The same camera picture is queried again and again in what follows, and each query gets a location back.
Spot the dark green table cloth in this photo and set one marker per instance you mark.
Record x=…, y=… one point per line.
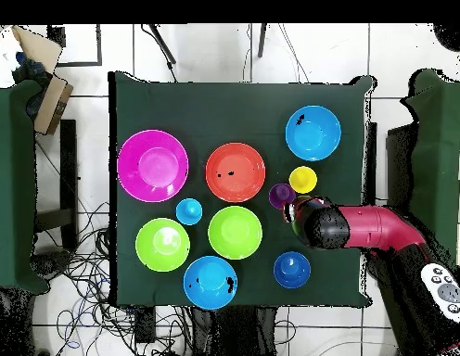
x=233, y=107

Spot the small dark blue bowl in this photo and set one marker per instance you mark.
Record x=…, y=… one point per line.
x=292, y=270

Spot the orange bowl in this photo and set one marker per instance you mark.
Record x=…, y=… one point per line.
x=235, y=172

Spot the pink bowl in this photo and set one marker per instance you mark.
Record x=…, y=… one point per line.
x=152, y=165

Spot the black tripod leg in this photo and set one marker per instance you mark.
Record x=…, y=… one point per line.
x=262, y=40
x=163, y=46

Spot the black metal stand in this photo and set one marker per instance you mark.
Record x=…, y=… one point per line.
x=68, y=167
x=398, y=167

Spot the green cloth side table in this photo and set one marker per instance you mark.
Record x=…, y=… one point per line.
x=13, y=185
x=437, y=148

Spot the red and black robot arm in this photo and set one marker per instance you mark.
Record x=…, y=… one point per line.
x=378, y=228

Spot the light blue cup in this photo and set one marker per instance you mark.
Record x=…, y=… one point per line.
x=189, y=211

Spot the brown cardboard box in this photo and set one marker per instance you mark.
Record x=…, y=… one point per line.
x=52, y=105

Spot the green bowl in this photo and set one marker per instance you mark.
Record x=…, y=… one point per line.
x=162, y=244
x=235, y=232

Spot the yellow cup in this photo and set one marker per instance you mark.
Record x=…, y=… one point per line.
x=303, y=179

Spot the black pedestal leg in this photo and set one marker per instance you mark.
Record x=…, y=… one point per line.
x=52, y=264

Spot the purple cup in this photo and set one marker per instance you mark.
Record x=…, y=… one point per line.
x=280, y=193

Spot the light blue bowl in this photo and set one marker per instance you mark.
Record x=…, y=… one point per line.
x=209, y=283
x=313, y=132

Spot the brown cardboard sheet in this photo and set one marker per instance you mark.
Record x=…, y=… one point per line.
x=39, y=48

